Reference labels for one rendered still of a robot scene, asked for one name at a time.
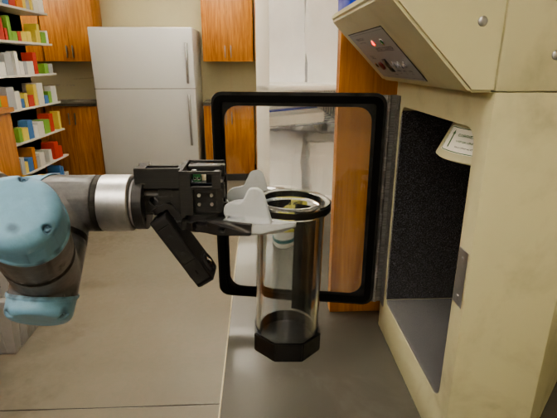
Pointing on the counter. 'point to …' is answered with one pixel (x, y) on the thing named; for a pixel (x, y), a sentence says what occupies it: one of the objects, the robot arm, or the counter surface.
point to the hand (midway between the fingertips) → (287, 216)
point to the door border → (368, 174)
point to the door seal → (371, 177)
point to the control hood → (436, 37)
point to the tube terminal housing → (499, 234)
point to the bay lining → (425, 211)
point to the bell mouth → (457, 144)
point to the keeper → (460, 276)
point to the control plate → (390, 52)
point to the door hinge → (387, 196)
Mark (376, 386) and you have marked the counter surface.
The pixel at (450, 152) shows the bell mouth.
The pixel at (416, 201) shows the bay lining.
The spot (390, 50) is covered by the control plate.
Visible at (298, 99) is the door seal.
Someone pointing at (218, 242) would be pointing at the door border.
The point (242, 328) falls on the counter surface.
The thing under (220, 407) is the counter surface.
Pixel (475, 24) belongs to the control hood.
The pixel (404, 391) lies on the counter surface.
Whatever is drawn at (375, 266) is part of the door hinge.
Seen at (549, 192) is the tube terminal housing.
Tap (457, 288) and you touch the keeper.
